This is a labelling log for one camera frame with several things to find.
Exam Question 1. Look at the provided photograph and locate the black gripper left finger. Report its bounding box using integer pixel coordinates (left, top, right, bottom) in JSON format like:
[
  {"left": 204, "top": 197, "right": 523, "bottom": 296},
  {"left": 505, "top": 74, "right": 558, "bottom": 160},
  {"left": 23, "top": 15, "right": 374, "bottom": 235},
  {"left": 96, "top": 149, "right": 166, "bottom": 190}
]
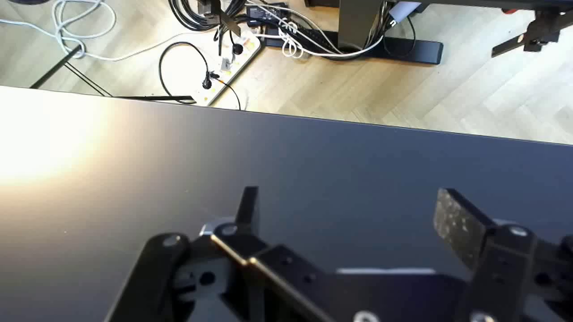
[{"left": 234, "top": 187, "right": 258, "bottom": 235}]

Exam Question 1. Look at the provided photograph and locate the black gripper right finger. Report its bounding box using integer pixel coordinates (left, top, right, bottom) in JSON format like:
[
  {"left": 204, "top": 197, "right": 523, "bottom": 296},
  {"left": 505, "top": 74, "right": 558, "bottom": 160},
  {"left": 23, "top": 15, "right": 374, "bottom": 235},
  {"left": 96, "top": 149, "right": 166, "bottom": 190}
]
[{"left": 433, "top": 188, "right": 496, "bottom": 271}]

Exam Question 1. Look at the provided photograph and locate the white power strip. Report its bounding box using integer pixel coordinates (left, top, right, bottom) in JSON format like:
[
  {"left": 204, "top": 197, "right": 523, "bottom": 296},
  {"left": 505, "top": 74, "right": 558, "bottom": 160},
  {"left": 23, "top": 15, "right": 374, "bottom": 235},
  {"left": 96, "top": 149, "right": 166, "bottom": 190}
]
[{"left": 193, "top": 33, "right": 263, "bottom": 106}]

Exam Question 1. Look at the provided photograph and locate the black desk leg base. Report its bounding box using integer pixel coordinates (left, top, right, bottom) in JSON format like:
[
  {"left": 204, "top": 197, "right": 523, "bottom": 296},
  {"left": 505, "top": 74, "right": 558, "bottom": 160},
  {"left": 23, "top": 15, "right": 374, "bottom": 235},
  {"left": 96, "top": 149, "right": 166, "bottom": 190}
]
[{"left": 336, "top": 0, "right": 444, "bottom": 65}]

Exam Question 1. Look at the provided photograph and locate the black tripod leg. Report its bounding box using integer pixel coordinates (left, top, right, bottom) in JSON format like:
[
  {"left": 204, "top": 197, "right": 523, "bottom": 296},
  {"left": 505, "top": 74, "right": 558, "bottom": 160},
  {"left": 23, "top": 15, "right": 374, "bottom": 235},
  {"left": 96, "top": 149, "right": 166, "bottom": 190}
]
[{"left": 28, "top": 45, "right": 112, "bottom": 97}]

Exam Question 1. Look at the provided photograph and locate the black cable loop on floor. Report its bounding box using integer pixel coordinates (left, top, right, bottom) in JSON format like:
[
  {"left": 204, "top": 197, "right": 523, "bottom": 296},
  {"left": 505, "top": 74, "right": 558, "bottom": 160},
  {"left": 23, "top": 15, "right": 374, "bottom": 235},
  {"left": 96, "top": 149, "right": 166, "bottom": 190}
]
[{"left": 155, "top": 40, "right": 245, "bottom": 112}]

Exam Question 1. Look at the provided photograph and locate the white cable on floor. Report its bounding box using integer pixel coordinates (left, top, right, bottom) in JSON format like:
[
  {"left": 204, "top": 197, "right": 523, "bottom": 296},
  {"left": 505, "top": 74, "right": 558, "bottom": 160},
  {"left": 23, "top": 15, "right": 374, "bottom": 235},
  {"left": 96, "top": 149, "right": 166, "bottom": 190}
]
[{"left": 0, "top": 0, "right": 181, "bottom": 65}]

